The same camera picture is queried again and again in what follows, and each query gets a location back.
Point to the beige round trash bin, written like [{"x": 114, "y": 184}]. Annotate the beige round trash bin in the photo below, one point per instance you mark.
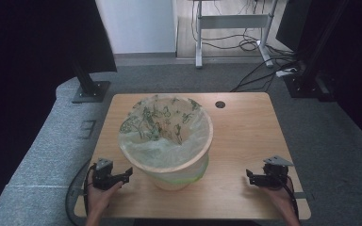
[{"x": 169, "y": 180}]

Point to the clear green-printed plastic bag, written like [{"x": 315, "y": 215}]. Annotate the clear green-printed plastic bag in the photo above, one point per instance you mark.
[{"x": 160, "y": 135}]

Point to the white desk frame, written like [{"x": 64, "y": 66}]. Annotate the white desk frame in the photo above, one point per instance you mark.
[{"x": 232, "y": 22}]

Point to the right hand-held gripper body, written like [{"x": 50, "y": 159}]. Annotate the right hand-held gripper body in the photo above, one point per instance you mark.
[{"x": 275, "y": 174}]

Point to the black metal stand with base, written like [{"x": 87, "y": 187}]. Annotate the black metal stand with base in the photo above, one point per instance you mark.
[
  {"x": 88, "y": 84},
  {"x": 308, "y": 84}
]

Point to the person's left hand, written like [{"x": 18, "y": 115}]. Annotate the person's left hand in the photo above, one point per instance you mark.
[{"x": 99, "y": 197}]

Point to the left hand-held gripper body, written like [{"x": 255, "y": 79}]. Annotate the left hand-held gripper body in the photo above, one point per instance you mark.
[{"x": 102, "y": 179}]

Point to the black curtain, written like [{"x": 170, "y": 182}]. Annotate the black curtain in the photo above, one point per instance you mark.
[
  {"x": 37, "y": 37},
  {"x": 358, "y": 62}
]

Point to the person's right hand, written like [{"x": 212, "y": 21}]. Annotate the person's right hand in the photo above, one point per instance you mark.
[{"x": 279, "y": 197}]

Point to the white power strip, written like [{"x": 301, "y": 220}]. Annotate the white power strip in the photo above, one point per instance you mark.
[{"x": 284, "y": 72}]

